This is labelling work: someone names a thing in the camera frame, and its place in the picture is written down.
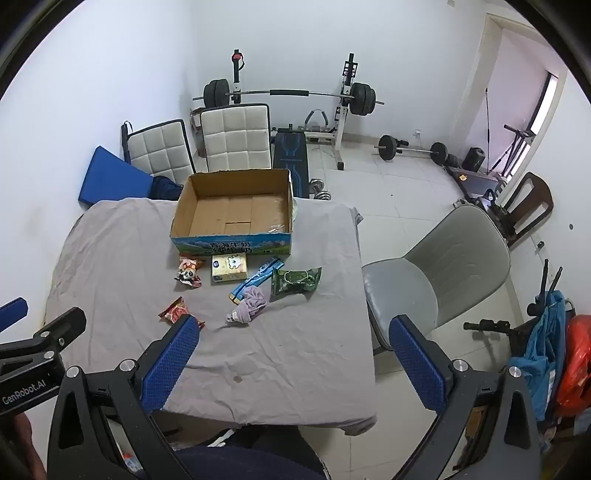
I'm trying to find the red floral snack packet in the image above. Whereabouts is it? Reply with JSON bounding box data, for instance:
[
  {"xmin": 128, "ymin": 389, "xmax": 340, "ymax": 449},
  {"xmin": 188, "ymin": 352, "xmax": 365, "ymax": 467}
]
[{"xmin": 158, "ymin": 296, "xmax": 192, "ymax": 325}]

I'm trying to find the orange panda snack packet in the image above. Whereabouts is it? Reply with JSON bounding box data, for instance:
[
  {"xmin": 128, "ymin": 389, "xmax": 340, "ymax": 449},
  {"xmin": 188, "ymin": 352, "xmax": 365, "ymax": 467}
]
[{"xmin": 175, "ymin": 256, "xmax": 204, "ymax": 288}]

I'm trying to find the yellow tissue pack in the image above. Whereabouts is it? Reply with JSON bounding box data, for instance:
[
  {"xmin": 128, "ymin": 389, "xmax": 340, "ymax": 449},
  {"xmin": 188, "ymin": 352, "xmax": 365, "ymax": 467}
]
[{"xmin": 211, "ymin": 253, "xmax": 249, "ymax": 283}]

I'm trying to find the blue long snack packet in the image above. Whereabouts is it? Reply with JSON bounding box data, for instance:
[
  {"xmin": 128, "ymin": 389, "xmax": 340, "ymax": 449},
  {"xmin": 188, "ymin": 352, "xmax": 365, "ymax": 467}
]
[{"xmin": 228, "ymin": 257, "xmax": 284, "ymax": 304}]

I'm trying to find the purple towel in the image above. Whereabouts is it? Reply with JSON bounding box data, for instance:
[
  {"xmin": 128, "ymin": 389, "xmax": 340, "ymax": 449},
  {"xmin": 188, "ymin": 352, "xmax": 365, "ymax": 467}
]
[{"xmin": 226, "ymin": 286, "xmax": 267, "ymax": 324}]

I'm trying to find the green snack packet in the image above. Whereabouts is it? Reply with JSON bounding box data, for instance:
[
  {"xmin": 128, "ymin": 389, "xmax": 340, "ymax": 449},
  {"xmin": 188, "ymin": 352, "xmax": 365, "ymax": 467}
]
[{"xmin": 271, "ymin": 267, "xmax": 322, "ymax": 296}]

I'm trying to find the blue plastic bag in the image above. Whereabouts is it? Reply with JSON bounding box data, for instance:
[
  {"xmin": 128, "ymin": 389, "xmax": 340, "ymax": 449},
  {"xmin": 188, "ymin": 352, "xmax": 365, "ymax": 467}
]
[{"xmin": 508, "ymin": 290, "xmax": 567, "ymax": 422}]

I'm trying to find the red plastic bag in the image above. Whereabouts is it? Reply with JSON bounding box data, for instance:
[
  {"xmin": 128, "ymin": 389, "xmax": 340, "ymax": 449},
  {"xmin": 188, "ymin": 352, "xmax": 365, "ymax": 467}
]
[{"xmin": 555, "ymin": 314, "xmax": 591, "ymax": 417}]

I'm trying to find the blue foam mat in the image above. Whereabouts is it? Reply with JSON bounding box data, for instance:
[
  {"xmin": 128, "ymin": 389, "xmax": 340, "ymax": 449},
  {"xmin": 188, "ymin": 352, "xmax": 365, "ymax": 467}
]
[{"xmin": 78, "ymin": 146, "xmax": 152, "ymax": 206}]

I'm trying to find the dark blue cloth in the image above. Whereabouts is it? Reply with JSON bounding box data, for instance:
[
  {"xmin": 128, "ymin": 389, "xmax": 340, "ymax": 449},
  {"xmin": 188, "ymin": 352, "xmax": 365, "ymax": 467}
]
[{"xmin": 148, "ymin": 176, "xmax": 183, "ymax": 201}]

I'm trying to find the grey office chair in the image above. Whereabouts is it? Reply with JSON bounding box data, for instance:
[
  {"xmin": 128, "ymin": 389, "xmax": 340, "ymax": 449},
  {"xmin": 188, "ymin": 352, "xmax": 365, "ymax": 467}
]
[{"xmin": 362, "ymin": 205, "xmax": 511, "ymax": 355}]

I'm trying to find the grey table cloth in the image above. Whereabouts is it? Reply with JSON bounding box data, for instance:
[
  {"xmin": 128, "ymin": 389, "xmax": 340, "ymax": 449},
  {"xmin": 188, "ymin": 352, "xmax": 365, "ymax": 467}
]
[{"xmin": 46, "ymin": 199, "xmax": 377, "ymax": 436}]

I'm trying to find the white padded chair left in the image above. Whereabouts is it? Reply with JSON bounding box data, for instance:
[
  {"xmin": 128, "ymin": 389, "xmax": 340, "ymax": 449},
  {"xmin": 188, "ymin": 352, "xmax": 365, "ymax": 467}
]
[{"xmin": 121, "ymin": 119, "xmax": 197, "ymax": 185}]

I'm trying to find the white padded chair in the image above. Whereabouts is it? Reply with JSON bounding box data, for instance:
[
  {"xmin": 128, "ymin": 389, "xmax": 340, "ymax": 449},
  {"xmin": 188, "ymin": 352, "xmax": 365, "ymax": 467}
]
[
  {"xmin": 199, "ymin": 103, "xmax": 273, "ymax": 173},
  {"xmin": 121, "ymin": 119, "xmax": 197, "ymax": 185}
]

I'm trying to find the open cardboard box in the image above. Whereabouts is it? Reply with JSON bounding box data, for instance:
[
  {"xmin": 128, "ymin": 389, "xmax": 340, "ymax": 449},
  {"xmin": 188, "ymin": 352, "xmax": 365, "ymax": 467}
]
[{"xmin": 169, "ymin": 169, "xmax": 294, "ymax": 256}]

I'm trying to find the brown wooden chair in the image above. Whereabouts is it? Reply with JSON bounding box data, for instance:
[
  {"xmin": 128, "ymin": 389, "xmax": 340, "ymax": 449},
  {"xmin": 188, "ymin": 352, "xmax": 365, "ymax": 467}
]
[{"xmin": 498, "ymin": 172, "xmax": 554, "ymax": 248}]

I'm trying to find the white padded chair right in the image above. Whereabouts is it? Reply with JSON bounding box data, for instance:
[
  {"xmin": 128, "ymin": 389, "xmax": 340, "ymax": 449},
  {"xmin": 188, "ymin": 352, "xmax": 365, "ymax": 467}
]
[{"xmin": 199, "ymin": 103, "xmax": 273, "ymax": 173}]

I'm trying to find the barbell on rack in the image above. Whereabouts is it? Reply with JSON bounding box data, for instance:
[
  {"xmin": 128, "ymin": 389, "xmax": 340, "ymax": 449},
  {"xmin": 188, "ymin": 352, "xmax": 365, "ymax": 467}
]
[{"xmin": 193, "ymin": 79, "xmax": 384, "ymax": 116}]

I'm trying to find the black speaker box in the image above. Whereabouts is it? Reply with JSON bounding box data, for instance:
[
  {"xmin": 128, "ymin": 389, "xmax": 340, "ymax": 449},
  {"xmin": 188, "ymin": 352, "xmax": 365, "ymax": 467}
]
[{"xmin": 462, "ymin": 147, "xmax": 486, "ymax": 172}]

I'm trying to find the black blue bench pad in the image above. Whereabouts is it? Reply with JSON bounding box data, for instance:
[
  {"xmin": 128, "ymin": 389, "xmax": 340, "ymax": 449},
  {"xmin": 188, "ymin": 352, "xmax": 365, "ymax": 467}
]
[{"xmin": 273, "ymin": 128, "xmax": 310, "ymax": 198}]

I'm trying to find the chrome dumbbell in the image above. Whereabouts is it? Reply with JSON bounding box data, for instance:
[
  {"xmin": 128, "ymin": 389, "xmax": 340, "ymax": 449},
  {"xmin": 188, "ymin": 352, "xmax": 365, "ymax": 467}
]
[{"xmin": 308, "ymin": 178, "xmax": 332, "ymax": 201}]

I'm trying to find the black tripod stand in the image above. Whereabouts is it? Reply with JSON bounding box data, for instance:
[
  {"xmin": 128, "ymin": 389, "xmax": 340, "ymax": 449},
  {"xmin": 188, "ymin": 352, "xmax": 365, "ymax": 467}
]
[{"xmin": 487, "ymin": 124, "xmax": 536, "ymax": 178}]

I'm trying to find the floor barbell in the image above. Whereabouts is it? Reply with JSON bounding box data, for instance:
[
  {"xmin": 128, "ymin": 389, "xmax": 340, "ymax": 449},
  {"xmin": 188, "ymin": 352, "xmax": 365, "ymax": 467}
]
[{"xmin": 375, "ymin": 135, "xmax": 449, "ymax": 166}]

